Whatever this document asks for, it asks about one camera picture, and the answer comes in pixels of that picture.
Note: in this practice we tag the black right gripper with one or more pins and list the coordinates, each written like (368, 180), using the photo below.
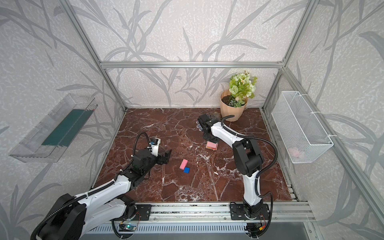
(204, 123)

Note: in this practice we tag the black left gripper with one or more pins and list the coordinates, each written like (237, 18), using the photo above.
(163, 157)

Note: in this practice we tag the pink block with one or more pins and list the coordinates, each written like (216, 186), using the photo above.
(212, 146)
(183, 164)

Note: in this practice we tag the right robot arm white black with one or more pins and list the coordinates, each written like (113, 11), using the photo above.
(249, 160)

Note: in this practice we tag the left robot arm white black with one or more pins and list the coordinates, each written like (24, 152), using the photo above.
(73, 216)

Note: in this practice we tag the blue dotted work glove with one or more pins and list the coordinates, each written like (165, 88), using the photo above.
(199, 127)

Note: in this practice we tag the grey slotted scoop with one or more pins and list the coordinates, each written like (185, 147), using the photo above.
(214, 115)

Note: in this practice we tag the beige flower pot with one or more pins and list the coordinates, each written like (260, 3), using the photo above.
(227, 110)

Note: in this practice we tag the green artificial plant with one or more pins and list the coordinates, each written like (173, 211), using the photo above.
(241, 87)

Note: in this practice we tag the green circuit board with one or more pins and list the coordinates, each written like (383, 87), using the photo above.
(127, 228)

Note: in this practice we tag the clear plastic tray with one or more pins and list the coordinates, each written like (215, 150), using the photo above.
(48, 141)

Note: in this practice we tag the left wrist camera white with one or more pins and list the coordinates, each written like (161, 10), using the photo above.
(154, 146)

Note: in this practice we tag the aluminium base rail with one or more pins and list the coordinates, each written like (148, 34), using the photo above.
(221, 212)

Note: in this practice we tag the white wire basket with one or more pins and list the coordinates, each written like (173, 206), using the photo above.
(303, 135)

